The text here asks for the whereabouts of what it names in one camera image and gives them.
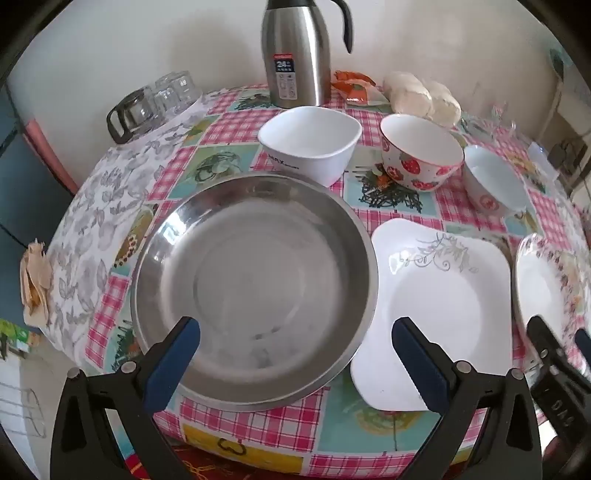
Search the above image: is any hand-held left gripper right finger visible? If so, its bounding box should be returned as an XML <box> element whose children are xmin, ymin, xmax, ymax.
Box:
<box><xmin>392</xmin><ymin>316</ymin><xmax>543</xmax><ymax>480</ymax></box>

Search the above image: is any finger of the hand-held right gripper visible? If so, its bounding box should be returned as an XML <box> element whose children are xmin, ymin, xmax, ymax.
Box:
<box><xmin>574</xmin><ymin>329</ymin><xmax>591</xmax><ymax>370</ymax></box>
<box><xmin>527</xmin><ymin>316</ymin><xmax>572</xmax><ymax>372</ymax></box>

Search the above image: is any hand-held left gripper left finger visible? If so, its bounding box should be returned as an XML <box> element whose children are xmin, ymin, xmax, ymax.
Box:
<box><xmin>50</xmin><ymin>316</ymin><xmax>201</xmax><ymax>480</ymax></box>

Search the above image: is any white square plate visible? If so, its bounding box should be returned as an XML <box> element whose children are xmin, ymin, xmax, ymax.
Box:
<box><xmin>350</xmin><ymin>218</ymin><xmax>513</xmax><ymax>412</ymax></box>

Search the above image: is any floral rimmed round plate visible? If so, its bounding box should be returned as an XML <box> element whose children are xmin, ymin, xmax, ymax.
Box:
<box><xmin>513</xmin><ymin>233</ymin><xmax>591</xmax><ymax>374</ymax></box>

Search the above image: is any small pale blue bowl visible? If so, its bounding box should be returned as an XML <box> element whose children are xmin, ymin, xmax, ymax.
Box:
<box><xmin>463</xmin><ymin>144</ymin><xmax>528</xmax><ymax>217</ymax></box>

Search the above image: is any strawberry print bowl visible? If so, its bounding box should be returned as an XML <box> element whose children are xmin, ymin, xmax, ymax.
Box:
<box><xmin>379</xmin><ymin>113</ymin><xmax>465</xmax><ymax>192</ymax></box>

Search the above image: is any white square bowl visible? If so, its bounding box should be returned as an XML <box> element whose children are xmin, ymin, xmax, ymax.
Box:
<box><xmin>257</xmin><ymin>106</ymin><xmax>362</xmax><ymax>188</ymax></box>

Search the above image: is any pink checkered tablecloth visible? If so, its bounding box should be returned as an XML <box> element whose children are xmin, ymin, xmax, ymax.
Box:
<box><xmin>85</xmin><ymin>83</ymin><xmax>591</xmax><ymax>467</ymax></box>

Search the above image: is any green box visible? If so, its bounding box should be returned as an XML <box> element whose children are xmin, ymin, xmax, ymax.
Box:
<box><xmin>0</xmin><ymin>320</ymin><xmax>42</xmax><ymax>358</ymax></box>

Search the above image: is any tan paper bag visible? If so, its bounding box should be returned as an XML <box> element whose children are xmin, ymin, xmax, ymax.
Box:
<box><xmin>19</xmin><ymin>240</ymin><xmax>54</xmax><ymax>328</ymax></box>

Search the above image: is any clear plastic container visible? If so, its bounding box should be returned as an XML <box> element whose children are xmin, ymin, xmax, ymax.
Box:
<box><xmin>529</xmin><ymin>143</ymin><xmax>560</xmax><ymax>182</ymax></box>

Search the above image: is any grey leaf print tablecloth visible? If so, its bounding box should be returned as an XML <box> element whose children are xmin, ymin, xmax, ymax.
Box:
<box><xmin>46</xmin><ymin>85</ymin><xmax>227</xmax><ymax>352</ymax></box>

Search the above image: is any glass measuring cup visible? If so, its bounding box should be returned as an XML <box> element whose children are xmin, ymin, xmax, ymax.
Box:
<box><xmin>489</xmin><ymin>104</ymin><xmax>519</xmax><ymax>136</ymax></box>

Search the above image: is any glass ashtray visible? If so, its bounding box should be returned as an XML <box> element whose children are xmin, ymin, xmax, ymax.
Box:
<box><xmin>459</xmin><ymin>115</ymin><xmax>491</xmax><ymax>140</ymax></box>

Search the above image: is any glass teapot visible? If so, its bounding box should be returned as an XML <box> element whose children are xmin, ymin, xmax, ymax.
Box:
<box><xmin>107</xmin><ymin>88</ymin><xmax>160</xmax><ymax>144</ymax></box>

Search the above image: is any bag of steamed buns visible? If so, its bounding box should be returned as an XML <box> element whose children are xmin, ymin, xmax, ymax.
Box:
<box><xmin>383</xmin><ymin>71</ymin><xmax>462</xmax><ymax>128</ymax></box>

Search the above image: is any orange snack packet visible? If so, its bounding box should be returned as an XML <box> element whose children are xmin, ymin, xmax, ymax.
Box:
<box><xmin>331</xmin><ymin>70</ymin><xmax>389</xmax><ymax>107</ymax></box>

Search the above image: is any teal cloth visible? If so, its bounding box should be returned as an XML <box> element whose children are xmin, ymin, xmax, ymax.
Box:
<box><xmin>546</xmin><ymin>47</ymin><xmax>568</xmax><ymax>79</ymax></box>

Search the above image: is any stainless steel thermos jug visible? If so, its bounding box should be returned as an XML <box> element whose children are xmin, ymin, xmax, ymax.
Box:
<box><xmin>262</xmin><ymin>0</ymin><xmax>355</xmax><ymax>109</ymax></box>

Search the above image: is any wire rack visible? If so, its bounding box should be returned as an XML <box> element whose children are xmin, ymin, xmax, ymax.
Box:
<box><xmin>0</xmin><ymin>383</ymin><xmax>47</xmax><ymax>439</ymax></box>

